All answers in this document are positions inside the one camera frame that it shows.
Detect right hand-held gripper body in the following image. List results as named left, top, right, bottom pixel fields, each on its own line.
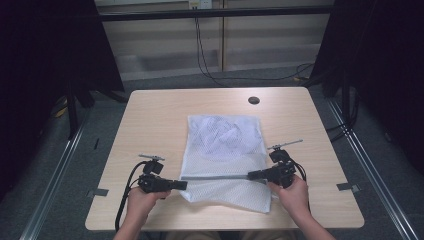
left=266, top=139, right=304, bottom=188

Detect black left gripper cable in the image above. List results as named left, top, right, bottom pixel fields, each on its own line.
left=114, top=160, right=149, bottom=233

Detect black metal stand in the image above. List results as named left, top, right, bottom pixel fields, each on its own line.
left=66, top=81, right=96, bottom=141

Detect white wall outlet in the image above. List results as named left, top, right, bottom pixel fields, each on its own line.
left=188, top=0, right=214, bottom=10

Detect person's right hand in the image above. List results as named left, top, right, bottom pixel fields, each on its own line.
left=268, top=174, right=310, bottom=219

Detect black curtain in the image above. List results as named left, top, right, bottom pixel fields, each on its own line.
left=308, top=0, right=424, bottom=174
left=0, top=0, right=126, bottom=201

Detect metal floor rail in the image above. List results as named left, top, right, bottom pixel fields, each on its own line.
left=19, top=109, right=92, bottom=240
left=326, top=99, right=419, bottom=240

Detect white mesh laundry bag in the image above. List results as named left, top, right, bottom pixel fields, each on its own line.
left=179, top=114, right=273, bottom=214

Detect black cable on wall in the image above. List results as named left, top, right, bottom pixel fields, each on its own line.
left=194, top=17, right=316, bottom=88

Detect person's left hand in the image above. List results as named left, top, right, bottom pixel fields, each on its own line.
left=127, top=185, right=172, bottom=219

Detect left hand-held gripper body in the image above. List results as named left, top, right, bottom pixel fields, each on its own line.
left=137, top=153, right=174, bottom=195

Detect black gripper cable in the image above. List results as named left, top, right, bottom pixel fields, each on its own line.
left=290, top=160, right=312, bottom=214
left=114, top=160, right=149, bottom=233

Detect black horizontal bar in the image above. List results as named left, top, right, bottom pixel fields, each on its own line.
left=98, top=5, right=336, bottom=23

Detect black floor cables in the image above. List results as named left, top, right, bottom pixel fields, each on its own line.
left=325, top=93, right=361, bottom=144

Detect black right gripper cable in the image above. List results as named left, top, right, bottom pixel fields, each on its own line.
left=290, top=160, right=312, bottom=214

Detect grey tape piece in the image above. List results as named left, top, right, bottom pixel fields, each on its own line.
left=336, top=182, right=361, bottom=193
left=87, top=188, right=110, bottom=198

